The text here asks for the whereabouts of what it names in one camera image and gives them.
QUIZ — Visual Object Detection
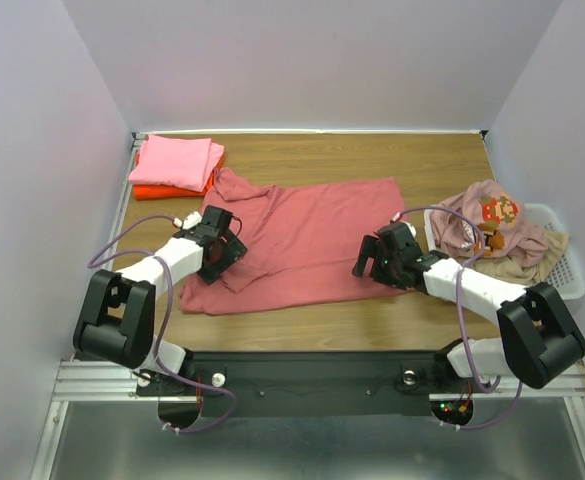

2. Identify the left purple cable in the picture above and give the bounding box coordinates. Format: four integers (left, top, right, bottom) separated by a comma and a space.
87, 214, 238, 435

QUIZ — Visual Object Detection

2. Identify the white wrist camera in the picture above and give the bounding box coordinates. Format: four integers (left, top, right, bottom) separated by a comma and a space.
391, 212, 417, 238
172, 211, 202, 230

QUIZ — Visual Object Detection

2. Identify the beige t shirt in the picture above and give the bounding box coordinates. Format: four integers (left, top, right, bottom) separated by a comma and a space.
472, 230, 570, 286

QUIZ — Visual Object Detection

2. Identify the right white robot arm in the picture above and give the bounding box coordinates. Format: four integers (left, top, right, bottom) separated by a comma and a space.
352, 222, 585, 390

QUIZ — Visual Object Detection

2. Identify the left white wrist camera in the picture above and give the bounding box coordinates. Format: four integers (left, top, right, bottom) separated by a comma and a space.
172, 211, 202, 230

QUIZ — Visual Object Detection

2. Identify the folded pink t shirt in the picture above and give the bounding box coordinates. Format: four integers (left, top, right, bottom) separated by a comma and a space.
128, 135, 225, 192

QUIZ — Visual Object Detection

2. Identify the dusty rose t shirt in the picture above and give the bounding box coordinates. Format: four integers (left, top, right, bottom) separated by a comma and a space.
180, 168, 404, 315

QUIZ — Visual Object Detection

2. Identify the mauve pixel print t shirt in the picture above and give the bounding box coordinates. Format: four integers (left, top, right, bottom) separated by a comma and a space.
430, 180, 548, 266

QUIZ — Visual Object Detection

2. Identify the purple cable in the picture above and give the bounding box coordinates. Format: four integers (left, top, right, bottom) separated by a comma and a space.
394, 205, 525, 432
87, 214, 238, 435

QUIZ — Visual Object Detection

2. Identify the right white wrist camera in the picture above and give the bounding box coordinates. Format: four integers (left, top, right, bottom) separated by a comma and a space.
391, 212, 417, 238

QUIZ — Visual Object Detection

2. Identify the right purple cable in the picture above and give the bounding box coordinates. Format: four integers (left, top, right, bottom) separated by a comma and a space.
394, 205, 525, 432

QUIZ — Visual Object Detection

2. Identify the white plastic laundry basket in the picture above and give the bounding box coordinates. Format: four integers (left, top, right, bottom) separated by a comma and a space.
424, 203, 585, 300

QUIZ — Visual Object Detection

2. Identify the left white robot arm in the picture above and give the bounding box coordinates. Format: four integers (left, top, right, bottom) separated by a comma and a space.
73, 206, 247, 394

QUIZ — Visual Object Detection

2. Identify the folded orange t shirt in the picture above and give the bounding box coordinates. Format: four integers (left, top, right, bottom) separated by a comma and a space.
132, 154, 225, 201

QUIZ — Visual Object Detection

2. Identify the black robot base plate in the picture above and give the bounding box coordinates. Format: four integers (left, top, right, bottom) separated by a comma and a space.
135, 350, 477, 420

